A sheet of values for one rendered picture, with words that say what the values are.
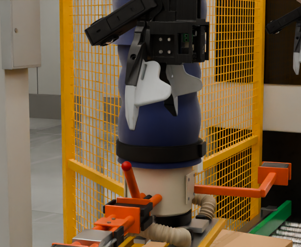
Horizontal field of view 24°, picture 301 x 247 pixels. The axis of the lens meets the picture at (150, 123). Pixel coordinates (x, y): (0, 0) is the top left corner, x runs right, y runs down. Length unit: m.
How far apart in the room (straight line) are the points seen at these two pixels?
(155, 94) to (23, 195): 2.15
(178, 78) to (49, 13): 11.23
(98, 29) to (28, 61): 1.92
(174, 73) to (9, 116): 1.92
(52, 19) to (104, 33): 11.22
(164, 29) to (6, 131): 2.00
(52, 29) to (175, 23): 11.29
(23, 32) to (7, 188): 0.63
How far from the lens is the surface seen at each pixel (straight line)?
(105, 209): 1.62
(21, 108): 2.94
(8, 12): 2.80
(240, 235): 2.42
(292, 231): 3.96
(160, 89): 0.89
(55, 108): 12.10
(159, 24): 0.92
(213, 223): 1.97
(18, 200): 2.98
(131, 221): 1.58
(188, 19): 0.92
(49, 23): 12.22
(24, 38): 2.86
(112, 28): 0.96
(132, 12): 0.94
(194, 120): 1.79
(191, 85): 1.01
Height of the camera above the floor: 1.66
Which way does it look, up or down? 8 degrees down
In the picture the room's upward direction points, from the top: straight up
